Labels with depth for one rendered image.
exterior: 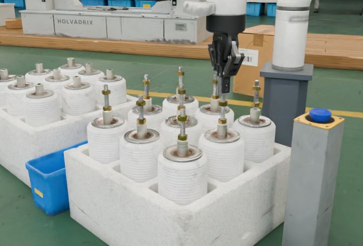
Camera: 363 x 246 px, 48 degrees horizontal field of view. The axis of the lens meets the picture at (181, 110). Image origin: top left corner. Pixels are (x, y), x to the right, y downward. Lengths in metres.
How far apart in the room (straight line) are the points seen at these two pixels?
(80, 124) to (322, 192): 0.68
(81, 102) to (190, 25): 1.73
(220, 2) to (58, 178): 0.58
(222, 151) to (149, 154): 0.15
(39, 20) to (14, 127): 2.26
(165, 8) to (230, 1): 2.32
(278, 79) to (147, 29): 1.85
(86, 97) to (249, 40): 0.97
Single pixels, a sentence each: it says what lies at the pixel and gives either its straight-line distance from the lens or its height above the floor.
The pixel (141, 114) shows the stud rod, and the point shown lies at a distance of 0.83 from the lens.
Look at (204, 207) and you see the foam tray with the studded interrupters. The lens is 0.75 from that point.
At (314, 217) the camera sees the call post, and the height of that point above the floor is 0.13.
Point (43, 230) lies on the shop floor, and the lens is 1.05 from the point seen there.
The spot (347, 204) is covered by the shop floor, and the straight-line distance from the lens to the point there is 1.17.
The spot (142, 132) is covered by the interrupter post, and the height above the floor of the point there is 0.26.
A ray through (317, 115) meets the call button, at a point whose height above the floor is 0.33.
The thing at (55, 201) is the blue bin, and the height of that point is 0.04.
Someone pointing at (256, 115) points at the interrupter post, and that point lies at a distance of 0.93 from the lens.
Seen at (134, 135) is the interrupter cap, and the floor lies 0.25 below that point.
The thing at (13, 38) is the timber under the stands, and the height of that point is 0.06.
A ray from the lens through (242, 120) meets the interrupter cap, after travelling 0.94.
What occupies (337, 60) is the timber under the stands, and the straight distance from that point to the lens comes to 2.67.
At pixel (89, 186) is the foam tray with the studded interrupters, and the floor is 0.13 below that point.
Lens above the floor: 0.58
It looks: 19 degrees down
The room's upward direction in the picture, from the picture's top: straight up
